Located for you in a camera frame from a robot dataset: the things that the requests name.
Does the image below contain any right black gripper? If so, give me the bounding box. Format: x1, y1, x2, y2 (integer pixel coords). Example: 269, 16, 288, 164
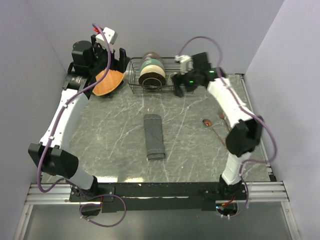
171, 65, 200, 98

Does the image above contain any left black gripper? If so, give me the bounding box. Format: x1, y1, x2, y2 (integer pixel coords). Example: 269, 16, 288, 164
89, 35, 131, 76

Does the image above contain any grey cloth napkin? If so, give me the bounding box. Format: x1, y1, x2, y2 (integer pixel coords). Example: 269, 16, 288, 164
143, 114, 166, 161

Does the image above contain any copper spoon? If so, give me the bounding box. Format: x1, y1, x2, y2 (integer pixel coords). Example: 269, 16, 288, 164
202, 118, 227, 147

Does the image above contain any copper fork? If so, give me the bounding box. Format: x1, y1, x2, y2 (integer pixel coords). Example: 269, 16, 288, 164
218, 109, 231, 132

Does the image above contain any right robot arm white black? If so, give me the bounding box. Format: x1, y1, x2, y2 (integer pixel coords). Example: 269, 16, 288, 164
172, 52, 263, 200

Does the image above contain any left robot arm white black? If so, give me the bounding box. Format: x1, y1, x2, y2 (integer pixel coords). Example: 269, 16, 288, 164
28, 40, 130, 201

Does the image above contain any striped grey ceramic cup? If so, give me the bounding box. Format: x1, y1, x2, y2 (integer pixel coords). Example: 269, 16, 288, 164
166, 72, 177, 88

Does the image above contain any woven orange wicker tray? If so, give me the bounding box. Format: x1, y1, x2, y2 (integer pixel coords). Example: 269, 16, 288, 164
92, 70, 125, 96

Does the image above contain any brown dark bowl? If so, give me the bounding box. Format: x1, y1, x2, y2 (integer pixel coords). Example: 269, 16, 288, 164
138, 76, 166, 91

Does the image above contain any green plate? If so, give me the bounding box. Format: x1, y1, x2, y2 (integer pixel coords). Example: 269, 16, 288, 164
140, 58, 165, 71

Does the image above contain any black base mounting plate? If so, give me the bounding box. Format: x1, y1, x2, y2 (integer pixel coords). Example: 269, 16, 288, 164
69, 182, 247, 213

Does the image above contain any black wire dish rack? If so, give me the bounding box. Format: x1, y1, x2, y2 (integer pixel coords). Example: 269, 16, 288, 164
126, 57, 179, 95

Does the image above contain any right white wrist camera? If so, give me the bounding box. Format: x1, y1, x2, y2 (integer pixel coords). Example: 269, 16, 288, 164
174, 55, 194, 75

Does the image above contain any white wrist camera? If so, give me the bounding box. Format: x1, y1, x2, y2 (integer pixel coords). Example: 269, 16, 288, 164
95, 27, 118, 48
174, 55, 194, 75

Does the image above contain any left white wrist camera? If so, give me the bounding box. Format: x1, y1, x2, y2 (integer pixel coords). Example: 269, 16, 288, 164
95, 27, 118, 48

